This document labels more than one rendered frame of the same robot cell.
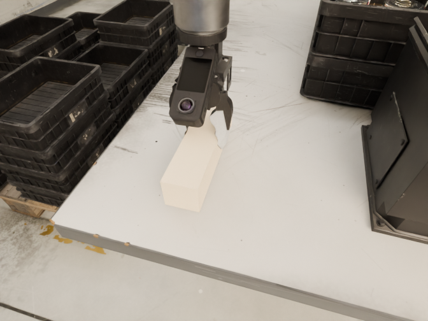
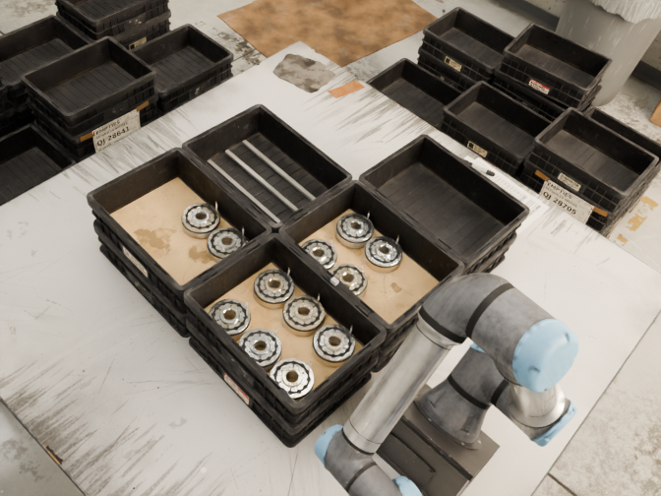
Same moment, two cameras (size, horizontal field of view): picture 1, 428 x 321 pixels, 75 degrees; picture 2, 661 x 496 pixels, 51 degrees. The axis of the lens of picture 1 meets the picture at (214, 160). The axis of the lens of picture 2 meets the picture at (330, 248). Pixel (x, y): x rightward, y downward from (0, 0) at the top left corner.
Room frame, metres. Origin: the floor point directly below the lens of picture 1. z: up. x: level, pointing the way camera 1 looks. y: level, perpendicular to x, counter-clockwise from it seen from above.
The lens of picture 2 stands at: (0.41, 0.39, 2.28)
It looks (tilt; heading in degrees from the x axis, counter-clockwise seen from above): 51 degrees down; 288
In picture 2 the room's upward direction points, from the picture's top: 10 degrees clockwise
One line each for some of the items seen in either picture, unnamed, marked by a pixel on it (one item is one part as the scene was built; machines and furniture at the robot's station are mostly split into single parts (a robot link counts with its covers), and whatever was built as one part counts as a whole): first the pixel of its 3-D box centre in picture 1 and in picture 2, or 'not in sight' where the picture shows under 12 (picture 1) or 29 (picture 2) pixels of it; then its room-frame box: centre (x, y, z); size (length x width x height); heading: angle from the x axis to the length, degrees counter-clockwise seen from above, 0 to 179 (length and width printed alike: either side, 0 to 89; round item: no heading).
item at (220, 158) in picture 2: not in sight; (266, 176); (1.04, -0.83, 0.87); 0.40 x 0.30 x 0.11; 161
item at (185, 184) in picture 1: (202, 148); not in sight; (0.38, 0.02, 0.75); 0.24 x 0.06 x 0.06; 165
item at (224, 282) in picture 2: (381, 11); (283, 327); (0.76, -0.42, 0.87); 0.40 x 0.30 x 0.11; 161
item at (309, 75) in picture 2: not in sight; (303, 70); (1.27, -1.51, 0.71); 0.22 x 0.19 x 0.01; 165
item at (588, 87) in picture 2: not in sight; (540, 96); (0.46, -2.37, 0.37); 0.42 x 0.34 x 0.46; 165
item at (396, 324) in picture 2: not in sight; (371, 250); (0.66, -0.71, 0.92); 0.40 x 0.30 x 0.02; 161
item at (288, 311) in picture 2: not in sight; (303, 312); (0.74, -0.49, 0.86); 0.10 x 0.10 x 0.01
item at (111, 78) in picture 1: (111, 94); not in sight; (1.25, 0.53, 0.31); 0.40 x 0.30 x 0.34; 165
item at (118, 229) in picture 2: not in sight; (179, 216); (1.14, -0.55, 0.92); 0.40 x 0.30 x 0.02; 161
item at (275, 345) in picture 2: not in sight; (260, 346); (0.78, -0.35, 0.86); 0.10 x 0.10 x 0.01
